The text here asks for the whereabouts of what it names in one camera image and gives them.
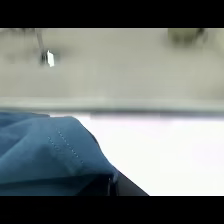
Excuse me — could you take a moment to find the blue shirt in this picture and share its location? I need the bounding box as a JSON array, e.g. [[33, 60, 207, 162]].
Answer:
[[0, 111, 119, 197]]

